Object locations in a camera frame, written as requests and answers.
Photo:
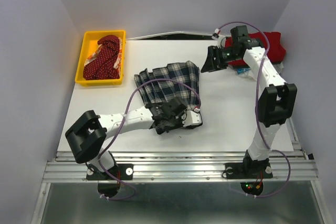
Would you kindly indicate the aluminium table frame rail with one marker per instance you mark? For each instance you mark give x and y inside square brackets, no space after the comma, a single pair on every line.
[197,155]

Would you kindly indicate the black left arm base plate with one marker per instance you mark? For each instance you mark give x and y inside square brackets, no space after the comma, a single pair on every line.
[120,171]

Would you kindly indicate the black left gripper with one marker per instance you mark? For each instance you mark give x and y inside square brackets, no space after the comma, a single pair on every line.
[167,128]

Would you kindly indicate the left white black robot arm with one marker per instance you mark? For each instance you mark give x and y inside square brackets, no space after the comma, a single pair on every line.
[87,135]

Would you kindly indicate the dark red polka dot skirt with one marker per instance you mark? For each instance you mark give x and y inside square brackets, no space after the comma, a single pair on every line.
[102,58]

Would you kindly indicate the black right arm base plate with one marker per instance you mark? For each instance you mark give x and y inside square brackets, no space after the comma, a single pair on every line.
[240,171]

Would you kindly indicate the navy white plaid skirt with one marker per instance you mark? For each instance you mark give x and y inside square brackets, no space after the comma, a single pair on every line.
[178,80]

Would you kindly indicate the white blue patterned skirt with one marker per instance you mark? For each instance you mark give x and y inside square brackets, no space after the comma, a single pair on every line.
[247,73]

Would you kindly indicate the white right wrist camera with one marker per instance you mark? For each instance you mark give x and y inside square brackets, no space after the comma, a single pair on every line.
[219,38]

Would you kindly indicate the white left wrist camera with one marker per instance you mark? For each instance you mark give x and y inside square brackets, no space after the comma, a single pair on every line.
[191,119]

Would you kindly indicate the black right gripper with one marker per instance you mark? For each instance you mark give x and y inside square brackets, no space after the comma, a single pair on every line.
[211,64]

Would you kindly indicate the yellow plastic bin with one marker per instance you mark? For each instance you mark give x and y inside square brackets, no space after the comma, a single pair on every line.
[89,46]

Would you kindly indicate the folded red skirt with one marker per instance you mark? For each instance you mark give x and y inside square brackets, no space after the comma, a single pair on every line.
[275,54]

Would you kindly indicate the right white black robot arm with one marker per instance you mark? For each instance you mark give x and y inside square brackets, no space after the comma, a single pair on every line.
[275,99]

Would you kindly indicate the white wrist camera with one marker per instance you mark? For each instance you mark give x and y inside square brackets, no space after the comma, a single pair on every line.
[219,38]
[191,119]

